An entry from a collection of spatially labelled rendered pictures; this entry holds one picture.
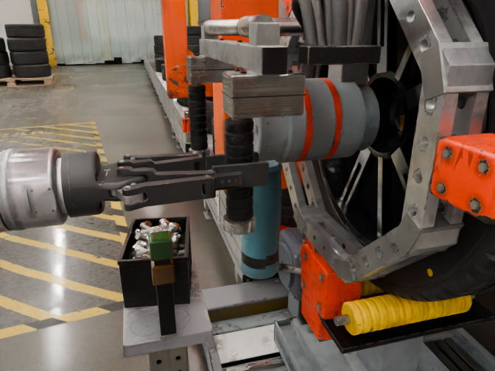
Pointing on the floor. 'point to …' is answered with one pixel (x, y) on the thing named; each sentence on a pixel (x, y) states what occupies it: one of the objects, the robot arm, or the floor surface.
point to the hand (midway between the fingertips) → (237, 170)
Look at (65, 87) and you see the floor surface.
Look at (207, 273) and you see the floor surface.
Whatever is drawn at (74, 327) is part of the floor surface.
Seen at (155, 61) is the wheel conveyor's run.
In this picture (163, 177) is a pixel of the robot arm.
